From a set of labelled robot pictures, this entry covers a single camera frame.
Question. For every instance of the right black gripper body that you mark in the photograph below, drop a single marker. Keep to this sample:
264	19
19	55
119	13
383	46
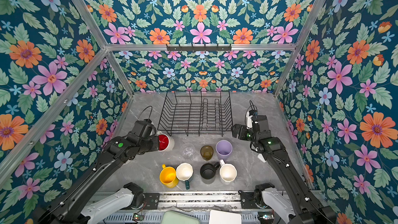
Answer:
251	136

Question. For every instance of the black mug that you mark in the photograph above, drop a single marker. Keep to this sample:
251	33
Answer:
208	170

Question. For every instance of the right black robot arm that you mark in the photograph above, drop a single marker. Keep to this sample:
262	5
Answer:
301	206

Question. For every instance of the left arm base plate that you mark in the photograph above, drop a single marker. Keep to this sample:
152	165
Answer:
145	201

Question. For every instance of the black wall hook rail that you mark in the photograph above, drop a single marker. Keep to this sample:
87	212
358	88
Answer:
204	47

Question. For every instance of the pale green tray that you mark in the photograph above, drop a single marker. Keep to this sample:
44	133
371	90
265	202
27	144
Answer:
171	217

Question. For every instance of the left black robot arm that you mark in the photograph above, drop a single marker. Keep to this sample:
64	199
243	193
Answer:
68	207

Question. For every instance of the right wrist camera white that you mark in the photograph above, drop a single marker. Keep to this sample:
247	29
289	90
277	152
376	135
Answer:
248	118

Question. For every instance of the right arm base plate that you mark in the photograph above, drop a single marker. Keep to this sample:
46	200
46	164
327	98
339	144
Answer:
251	200

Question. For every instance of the lilac plastic cup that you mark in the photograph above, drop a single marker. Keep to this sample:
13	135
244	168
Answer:
224	149

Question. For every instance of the yellow mug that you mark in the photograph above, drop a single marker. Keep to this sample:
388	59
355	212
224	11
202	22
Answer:
168	177

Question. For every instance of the white mug red inside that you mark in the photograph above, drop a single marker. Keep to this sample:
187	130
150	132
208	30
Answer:
166	142

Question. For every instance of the cream mug green handle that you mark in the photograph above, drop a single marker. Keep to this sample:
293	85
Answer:
184	172

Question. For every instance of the black wire dish rack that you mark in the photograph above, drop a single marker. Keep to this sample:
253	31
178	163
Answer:
196	113

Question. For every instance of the clear glass cup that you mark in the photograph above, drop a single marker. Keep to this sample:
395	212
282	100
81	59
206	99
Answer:
188	151

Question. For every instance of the aluminium front rail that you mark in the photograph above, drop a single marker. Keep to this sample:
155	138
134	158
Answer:
199	200

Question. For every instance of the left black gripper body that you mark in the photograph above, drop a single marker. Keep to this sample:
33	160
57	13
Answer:
151	142

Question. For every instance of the olive tinted glass cup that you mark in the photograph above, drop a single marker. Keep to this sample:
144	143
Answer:
207	152

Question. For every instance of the white fluted mug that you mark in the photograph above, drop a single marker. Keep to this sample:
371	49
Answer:
227	172

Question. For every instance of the white box front edge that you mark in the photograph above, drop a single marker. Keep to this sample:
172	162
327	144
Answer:
220	217

